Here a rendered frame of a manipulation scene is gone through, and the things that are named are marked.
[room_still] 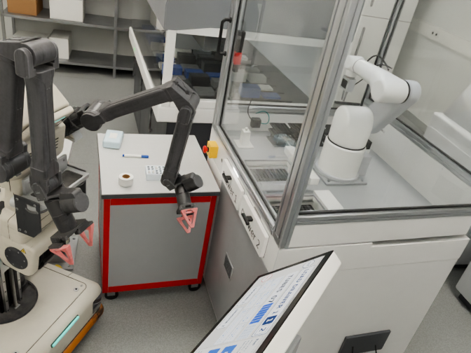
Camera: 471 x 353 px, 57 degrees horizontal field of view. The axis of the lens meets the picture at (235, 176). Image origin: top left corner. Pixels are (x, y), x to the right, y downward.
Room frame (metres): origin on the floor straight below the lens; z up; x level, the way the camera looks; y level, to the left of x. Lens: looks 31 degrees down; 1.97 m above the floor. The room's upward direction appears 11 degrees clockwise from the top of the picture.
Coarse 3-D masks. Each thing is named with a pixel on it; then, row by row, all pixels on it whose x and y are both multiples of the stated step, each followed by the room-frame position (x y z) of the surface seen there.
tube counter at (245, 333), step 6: (270, 300) 0.84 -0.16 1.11; (264, 306) 0.82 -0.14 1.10; (270, 306) 0.80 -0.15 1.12; (258, 312) 0.80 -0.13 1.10; (264, 312) 0.78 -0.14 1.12; (258, 318) 0.77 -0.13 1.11; (252, 324) 0.75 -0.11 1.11; (246, 330) 0.73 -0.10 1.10; (252, 330) 0.72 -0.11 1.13; (240, 336) 0.71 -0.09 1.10; (246, 336) 0.70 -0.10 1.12
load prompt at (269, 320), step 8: (304, 272) 0.92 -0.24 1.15; (296, 280) 0.89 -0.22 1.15; (304, 280) 0.87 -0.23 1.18; (288, 288) 0.87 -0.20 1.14; (296, 288) 0.84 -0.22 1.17; (288, 296) 0.81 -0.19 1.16; (280, 304) 0.79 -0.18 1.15; (272, 312) 0.76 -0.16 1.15; (280, 312) 0.74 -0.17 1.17; (264, 320) 0.74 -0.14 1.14; (272, 320) 0.72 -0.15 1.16; (264, 328) 0.70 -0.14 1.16
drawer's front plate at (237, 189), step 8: (224, 160) 1.88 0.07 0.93; (224, 168) 1.86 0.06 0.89; (232, 168) 1.81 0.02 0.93; (232, 176) 1.75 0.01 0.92; (224, 184) 1.82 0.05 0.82; (232, 184) 1.73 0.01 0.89; (240, 184) 1.68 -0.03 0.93; (232, 192) 1.72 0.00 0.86; (240, 192) 1.63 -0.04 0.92; (232, 200) 1.70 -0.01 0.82; (240, 200) 1.63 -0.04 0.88
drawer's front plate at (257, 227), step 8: (248, 200) 1.56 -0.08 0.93; (240, 208) 1.59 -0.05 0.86; (248, 208) 1.52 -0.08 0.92; (240, 216) 1.58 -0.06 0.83; (256, 216) 1.46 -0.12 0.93; (256, 224) 1.43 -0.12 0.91; (248, 232) 1.48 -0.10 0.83; (256, 232) 1.41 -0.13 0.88; (264, 232) 1.37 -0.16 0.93; (256, 240) 1.40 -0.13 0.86; (264, 240) 1.34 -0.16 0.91; (256, 248) 1.38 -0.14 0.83; (264, 248) 1.34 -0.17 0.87
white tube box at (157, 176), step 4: (148, 168) 1.87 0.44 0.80; (152, 168) 1.88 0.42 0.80; (160, 168) 1.89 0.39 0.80; (148, 172) 1.83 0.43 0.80; (156, 172) 1.85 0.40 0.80; (160, 172) 1.86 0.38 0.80; (148, 176) 1.82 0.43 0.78; (152, 176) 1.82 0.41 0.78; (156, 176) 1.83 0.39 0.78; (160, 176) 1.84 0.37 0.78; (148, 180) 1.82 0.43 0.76; (152, 180) 1.82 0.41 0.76; (156, 180) 1.83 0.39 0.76; (160, 180) 1.84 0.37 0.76
